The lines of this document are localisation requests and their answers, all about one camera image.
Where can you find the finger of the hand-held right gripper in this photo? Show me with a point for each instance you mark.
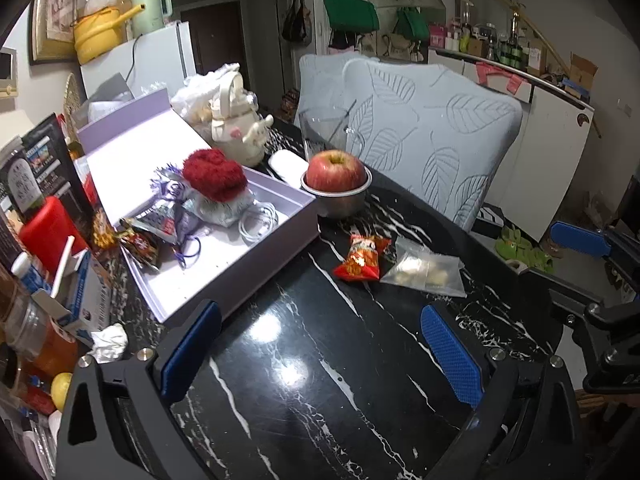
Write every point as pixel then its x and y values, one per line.
pixel 575 300
pixel 580 240

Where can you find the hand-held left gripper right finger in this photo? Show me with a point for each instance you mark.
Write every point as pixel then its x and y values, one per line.
pixel 450 355

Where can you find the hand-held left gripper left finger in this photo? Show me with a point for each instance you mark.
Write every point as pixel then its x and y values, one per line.
pixel 192 355

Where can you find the clear zip bag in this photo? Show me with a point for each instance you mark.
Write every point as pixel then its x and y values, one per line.
pixel 425 270

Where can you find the lilac gift box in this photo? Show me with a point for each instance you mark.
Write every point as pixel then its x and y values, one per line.
pixel 225 270

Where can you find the dark red snack packet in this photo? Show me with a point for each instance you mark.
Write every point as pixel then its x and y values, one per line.
pixel 142 250

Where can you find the purple foil packets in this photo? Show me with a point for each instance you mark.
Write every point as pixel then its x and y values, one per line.
pixel 167 222

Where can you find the light blue patterned pouch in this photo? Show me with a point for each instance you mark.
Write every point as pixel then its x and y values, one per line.
pixel 220 212

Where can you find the red fluffy knitted item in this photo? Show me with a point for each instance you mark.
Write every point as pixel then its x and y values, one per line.
pixel 212 175

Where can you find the crumpled white tissue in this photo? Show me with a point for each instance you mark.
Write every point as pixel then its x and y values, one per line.
pixel 110 342

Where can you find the black and white striped mat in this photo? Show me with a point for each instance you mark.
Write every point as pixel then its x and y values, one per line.
pixel 490 217

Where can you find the white counter cabinet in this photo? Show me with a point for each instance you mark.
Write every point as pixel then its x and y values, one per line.
pixel 550 135

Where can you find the white and blue medicine box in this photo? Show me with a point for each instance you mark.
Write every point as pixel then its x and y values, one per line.
pixel 85 300

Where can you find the yellow lemon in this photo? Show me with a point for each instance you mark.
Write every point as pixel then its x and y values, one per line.
pixel 61 390

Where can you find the orange snack packet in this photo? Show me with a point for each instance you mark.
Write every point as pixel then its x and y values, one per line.
pixel 104 230

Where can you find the glass jar with amber contents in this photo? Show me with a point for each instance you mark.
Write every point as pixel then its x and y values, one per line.
pixel 35 330

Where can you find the chair with grey leaf cover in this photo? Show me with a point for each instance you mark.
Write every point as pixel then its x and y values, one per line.
pixel 440 125
pixel 320 85

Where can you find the pink cloth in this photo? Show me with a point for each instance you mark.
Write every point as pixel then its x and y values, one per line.
pixel 495 75

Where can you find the metal bowl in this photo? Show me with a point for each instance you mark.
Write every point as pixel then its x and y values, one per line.
pixel 335 205

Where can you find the red plastic container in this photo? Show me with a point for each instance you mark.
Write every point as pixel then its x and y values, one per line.
pixel 47 230

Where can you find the row of bottles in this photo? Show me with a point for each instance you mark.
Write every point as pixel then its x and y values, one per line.
pixel 500 45

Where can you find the white oblong case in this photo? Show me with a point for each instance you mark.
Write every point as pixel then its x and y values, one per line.
pixel 287 165

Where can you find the red apple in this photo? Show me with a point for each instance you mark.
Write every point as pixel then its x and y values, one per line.
pixel 335 172

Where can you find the cream teapot-shaped bottle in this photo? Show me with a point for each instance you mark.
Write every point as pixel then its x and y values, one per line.
pixel 235 140

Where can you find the black label jar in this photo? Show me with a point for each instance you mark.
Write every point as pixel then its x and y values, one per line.
pixel 20 185

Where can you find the black printed box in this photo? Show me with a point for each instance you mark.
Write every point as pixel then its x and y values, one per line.
pixel 47 155

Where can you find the clear glass mug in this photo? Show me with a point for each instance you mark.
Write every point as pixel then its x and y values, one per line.
pixel 320 130

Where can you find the plastic bag with food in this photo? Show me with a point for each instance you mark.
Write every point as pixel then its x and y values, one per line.
pixel 195 95

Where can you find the beige hanging bag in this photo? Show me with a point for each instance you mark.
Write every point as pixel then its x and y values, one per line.
pixel 400 47

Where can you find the small green tote bag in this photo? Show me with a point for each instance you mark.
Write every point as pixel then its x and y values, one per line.
pixel 412 25

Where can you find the grey plastic mailer bag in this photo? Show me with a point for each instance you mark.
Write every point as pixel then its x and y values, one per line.
pixel 110 92

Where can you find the woven straw fan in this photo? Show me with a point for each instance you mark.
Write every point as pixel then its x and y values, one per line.
pixel 72 100

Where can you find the white fridge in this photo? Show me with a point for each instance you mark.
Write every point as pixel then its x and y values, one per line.
pixel 155 60

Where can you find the pink and white hanging bag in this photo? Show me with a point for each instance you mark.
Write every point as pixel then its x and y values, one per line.
pixel 347 42

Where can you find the dark brown door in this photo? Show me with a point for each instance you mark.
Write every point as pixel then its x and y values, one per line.
pixel 215 35

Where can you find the large green tote bag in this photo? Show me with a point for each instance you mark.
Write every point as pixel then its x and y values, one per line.
pixel 350 12

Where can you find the pale green electric kettle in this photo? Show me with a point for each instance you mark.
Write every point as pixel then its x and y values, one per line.
pixel 150 15

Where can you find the black hanging bag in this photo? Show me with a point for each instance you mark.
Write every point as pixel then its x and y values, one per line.
pixel 297 22

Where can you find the clear plastic bag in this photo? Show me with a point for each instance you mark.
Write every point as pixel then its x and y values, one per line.
pixel 100 0

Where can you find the gold framed picture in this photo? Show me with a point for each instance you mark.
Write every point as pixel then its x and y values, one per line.
pixel 55 10

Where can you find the beige wall intercom panel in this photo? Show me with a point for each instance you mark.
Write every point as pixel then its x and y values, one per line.
pixel 7 72

